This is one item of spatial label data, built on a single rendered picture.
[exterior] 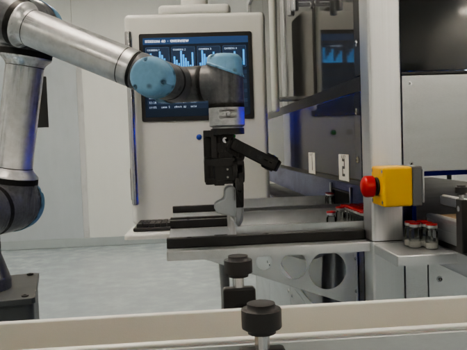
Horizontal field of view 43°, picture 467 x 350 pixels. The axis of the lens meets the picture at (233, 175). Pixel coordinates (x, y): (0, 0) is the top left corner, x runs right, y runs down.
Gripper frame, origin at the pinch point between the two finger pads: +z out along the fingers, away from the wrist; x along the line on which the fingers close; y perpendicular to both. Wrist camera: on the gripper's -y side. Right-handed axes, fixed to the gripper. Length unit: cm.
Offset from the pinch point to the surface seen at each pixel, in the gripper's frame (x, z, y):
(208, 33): -88, -56, 1
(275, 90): -65, -33, -18
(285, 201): -54, 1, -19
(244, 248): 10.9, 3.6, 0.3
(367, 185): 19.8, -8.3, -21.5
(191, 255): 11.0, 4.5, 10.7
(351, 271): 1.2, 11.4, -23.5
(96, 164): -544, 2, 108
